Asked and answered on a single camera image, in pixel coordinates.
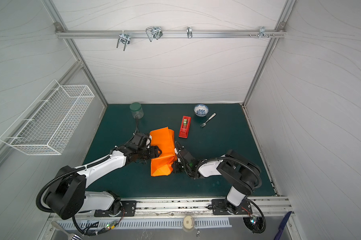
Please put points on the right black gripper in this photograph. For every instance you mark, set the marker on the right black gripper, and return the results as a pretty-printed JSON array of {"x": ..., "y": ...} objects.
[{"x": 179, "y": 160}]

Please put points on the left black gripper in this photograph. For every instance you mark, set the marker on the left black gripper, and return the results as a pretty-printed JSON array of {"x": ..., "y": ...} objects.
[{"x": 155, "y": 152}]

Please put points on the orange wrapping paper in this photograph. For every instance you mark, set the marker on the orange wrapping paper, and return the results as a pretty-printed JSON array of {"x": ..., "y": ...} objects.
[{"x": 164, "y": 139}]

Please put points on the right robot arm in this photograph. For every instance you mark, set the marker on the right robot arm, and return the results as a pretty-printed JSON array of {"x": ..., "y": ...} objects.
[{"x": 240, "y": 173}]

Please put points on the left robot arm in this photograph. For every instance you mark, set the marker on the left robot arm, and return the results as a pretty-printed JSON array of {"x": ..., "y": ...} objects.
[{"x": 67, "y": 195}]

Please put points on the red tape dispenser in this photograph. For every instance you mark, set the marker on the red tape dispenser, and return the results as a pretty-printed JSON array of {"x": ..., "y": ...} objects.
[{"x": 185, "y": 126}]

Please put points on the green table mat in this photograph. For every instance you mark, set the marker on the green table mat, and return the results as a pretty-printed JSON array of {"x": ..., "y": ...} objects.
[{"x": 228, "y": 130}]

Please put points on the silver fork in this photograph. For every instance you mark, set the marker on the silver fork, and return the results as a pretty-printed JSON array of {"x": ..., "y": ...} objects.
[{"x": 204, "y": 124}]

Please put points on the green lid glass jar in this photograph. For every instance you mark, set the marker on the green lid glass jar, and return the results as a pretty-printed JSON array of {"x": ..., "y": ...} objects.
[{"x": 136, "y": 110}]

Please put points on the blue white ceramic bowl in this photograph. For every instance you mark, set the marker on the blue white ceramic bowl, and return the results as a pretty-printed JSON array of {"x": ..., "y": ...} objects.
[{"x": 201, "y": 110}]

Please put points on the round white puck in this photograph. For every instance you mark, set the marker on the round white puck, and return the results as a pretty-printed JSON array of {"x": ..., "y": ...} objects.
[{"x": 188, "y": 223}]

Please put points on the left metal clamp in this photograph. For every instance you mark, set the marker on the left metal clamp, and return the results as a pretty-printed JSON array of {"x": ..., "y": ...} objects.
[{"x": 123, "y": 40}]

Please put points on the metal clamp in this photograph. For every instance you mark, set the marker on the metal clamp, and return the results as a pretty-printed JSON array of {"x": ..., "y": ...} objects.
[
  {"x": 154, "y": 32},
  {"x": 123, "y": 40}
]

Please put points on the middle metal clamp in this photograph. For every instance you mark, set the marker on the middle metal clamp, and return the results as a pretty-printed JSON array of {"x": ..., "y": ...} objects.
[{"x": 154, "y": 32}]

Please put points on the small metal hook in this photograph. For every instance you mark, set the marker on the small metal hook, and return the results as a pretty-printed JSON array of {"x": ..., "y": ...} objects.
[{"x": 189, "y": 32}]

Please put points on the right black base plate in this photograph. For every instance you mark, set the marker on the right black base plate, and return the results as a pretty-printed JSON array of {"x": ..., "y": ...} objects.
[{"x": 223, "y": 207}]

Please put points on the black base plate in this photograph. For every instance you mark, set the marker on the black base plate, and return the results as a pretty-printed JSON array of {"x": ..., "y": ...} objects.
[
  {"x": 223, "y": 207},
  {"x": 122, "y": 208}
]

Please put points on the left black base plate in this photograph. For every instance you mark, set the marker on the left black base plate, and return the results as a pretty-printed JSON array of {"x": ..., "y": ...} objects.
[{"x": 122, "y": 208}]

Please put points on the white wire basket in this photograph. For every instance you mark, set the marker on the white wire basket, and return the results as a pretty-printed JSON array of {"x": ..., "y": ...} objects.
[{"x": 46, "y": 126}]

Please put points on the blue handled tool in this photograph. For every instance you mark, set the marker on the blue handled tool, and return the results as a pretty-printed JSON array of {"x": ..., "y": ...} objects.
[{"x": 282, "y": 226}]

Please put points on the right metal bracket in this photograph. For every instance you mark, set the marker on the right metal bracket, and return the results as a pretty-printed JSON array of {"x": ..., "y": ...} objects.
[{"x": 262, "y": 34}]

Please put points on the aluminium cross rail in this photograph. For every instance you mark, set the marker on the aluminium cross rail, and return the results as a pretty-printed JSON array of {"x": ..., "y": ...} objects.
[{"x": 167, "y": 34}]

